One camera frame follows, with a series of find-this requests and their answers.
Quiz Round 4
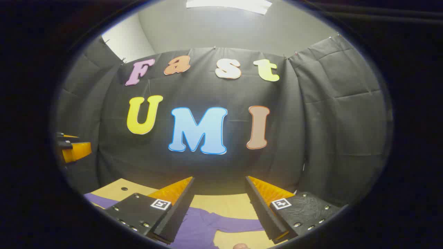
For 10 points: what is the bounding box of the white ceiling light panel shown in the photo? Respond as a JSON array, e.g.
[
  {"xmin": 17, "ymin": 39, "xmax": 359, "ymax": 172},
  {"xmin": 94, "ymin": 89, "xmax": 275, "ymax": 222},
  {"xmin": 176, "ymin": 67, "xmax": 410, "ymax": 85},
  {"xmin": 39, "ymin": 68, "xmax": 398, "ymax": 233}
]
[{"xmin": 186, "ymin": 0, "xmax": 273, "ymax": 15}]

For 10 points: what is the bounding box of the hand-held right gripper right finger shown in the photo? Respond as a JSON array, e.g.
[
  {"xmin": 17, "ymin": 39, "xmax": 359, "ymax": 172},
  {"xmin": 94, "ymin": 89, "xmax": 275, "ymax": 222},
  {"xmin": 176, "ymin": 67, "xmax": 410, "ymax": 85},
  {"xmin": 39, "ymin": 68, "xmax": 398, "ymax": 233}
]
[{"xmin": 245, "ymin": 176, "xmax": 341, "ymax": 244}]

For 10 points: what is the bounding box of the black backdrop cloth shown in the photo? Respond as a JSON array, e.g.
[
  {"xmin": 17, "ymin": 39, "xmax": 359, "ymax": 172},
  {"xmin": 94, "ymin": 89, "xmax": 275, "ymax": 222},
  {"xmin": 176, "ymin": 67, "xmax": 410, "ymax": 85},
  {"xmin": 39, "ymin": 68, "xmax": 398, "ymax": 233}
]
[{"xmin": 55, "ymin": 33, "xmax": 391, "ymax": 208}]

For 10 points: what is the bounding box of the purple shirt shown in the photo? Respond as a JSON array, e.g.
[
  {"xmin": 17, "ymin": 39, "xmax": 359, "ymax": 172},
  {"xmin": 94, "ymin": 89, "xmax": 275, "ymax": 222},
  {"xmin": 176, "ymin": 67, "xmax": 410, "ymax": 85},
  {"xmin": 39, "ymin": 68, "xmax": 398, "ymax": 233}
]
[{"xmin": 83, "ymin": 193, "xmax": 265, "ymax": 249}]

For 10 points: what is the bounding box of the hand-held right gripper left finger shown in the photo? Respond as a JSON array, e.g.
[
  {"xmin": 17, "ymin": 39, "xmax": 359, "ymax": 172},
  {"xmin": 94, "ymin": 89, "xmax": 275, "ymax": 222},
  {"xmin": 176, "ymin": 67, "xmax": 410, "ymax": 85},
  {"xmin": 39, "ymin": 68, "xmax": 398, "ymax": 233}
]
[{"xmin": 104, "ymin": 176, "xmax": 195, "ymax": 244}]

